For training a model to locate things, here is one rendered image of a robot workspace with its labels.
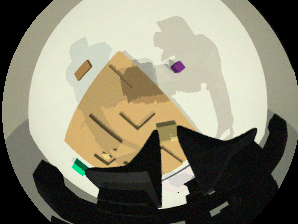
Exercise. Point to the green rectangular block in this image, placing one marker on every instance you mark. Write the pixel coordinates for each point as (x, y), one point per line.
(79, 167)

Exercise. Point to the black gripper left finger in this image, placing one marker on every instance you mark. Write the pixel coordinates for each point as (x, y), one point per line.
(142, 173)

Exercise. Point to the small purple block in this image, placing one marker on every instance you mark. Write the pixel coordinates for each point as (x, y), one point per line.
(177, 67)

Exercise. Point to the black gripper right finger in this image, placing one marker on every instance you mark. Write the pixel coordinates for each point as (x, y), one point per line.
(209, 157)

